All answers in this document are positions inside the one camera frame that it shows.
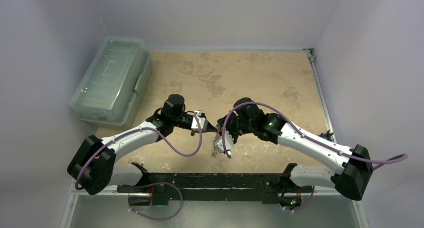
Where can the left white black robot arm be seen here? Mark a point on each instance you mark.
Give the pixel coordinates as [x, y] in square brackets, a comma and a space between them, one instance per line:
[93, 166]

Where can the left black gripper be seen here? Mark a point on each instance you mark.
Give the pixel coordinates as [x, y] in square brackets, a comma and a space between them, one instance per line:
[210, 128]

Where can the translucent green plastic storage box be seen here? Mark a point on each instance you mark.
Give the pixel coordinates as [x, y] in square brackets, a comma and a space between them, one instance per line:
[113, 87]

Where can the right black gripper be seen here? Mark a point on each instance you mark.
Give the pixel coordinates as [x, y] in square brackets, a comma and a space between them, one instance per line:
[224, 127]

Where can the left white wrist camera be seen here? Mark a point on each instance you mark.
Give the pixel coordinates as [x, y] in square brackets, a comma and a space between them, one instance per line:
[200, 121]

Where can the large keyring with keys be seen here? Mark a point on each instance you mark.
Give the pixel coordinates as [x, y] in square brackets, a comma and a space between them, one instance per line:
[218, 141]

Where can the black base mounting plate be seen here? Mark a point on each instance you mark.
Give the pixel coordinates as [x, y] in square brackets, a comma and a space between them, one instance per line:
[267, 188]

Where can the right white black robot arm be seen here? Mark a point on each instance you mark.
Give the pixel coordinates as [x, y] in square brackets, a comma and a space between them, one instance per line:
[345, 169]

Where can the blue handled pliers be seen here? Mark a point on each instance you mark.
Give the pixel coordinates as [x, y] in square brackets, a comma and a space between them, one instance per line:
[328, 135]

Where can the aluminium frame rail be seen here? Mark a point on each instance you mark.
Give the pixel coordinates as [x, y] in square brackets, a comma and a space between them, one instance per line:
[290, 80]

